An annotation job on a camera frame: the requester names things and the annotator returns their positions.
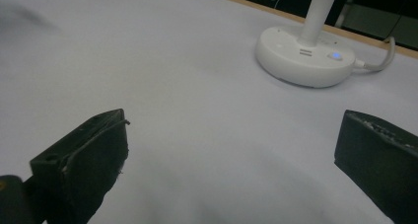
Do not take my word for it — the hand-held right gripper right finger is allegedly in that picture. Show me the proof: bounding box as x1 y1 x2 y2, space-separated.
333 109 418 224

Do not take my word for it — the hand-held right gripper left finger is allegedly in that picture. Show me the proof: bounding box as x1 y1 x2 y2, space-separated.
29 108 131 224

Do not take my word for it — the white lamp cable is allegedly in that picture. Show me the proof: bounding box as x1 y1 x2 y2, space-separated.
353 36 396 72

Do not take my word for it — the white desk lamp base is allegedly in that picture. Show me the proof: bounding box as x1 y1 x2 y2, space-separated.
254 0 357 89

